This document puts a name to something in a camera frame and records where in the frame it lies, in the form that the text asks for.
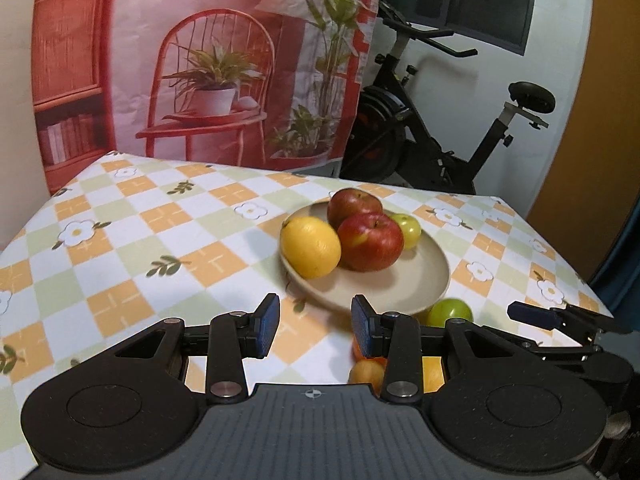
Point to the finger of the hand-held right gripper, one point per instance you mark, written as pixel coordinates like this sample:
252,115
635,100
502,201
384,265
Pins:
565,352
532,313

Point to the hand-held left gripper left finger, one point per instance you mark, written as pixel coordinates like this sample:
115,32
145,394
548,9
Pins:
267,322

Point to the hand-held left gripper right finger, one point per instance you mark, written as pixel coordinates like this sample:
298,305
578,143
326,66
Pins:
361,330

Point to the small yellow-orange fruit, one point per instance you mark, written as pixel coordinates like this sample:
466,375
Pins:
367,374

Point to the beige oval plate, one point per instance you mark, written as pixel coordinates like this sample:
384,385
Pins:
410,285

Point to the green apple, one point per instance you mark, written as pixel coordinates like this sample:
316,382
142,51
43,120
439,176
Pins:
450,312
410,230

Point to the small yellow lemon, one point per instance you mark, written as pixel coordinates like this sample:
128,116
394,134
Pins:
310,247

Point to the bright red apple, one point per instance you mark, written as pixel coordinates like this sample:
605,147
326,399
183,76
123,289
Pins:
372,240

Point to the dark red apple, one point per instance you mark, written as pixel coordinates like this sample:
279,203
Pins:
350,205

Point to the checked floral tablecloth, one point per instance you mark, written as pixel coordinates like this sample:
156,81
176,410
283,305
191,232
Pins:
150,240

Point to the orange wooden panel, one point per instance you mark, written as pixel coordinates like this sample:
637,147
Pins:
575,160

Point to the black exercise bike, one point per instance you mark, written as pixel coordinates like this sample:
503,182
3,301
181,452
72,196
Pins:
380,110

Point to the dark window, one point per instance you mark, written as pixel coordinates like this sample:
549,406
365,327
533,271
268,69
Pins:
480,0

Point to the printed pink backdrop cloth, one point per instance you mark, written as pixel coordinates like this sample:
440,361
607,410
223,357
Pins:
150,10

